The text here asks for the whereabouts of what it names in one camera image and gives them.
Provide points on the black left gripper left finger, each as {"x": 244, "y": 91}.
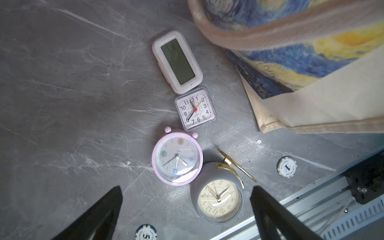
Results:
{"x": 99, "y": 221}

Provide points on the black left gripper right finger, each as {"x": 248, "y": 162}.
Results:
{"x": 273, "y": 219}

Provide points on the blue beige-face alarm clock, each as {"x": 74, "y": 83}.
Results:
{"x": 217, "y": 193}

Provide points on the pink round alarm clock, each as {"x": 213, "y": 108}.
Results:
{"x": 177, "y": 158}

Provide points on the small black square clock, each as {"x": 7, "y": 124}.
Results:
{"x": 195, "y": 109}

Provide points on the cream canvas bag blue print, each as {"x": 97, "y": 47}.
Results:
{"x": 307, "y": 66}

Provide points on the small white digital clock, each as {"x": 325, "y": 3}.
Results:
{"x": 177, "y": 62}

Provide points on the left white round marker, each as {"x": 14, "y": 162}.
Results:
{"x": 146, "y": 232}

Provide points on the white round marker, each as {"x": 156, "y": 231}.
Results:
{"x": 146, "y": 232}
{"x": 287, "y": 167}

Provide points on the right white round marker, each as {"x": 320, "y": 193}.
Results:
{"x": 287, "y": 167}

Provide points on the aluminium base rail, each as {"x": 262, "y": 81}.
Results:
{"x": 343, "y": 203}

